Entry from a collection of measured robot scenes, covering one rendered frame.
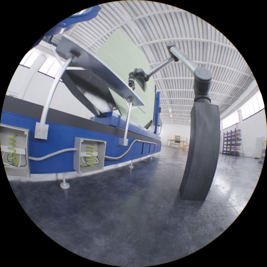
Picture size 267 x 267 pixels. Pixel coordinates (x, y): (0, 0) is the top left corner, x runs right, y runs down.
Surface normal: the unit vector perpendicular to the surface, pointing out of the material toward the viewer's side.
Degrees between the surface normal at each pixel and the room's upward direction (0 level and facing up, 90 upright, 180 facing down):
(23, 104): 90
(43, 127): 90
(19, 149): 90
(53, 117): 90
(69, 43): 180
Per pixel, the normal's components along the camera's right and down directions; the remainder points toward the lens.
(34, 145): 0.87, 0.09
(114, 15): -0.15, 0.99
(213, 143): -0.43, -0.13
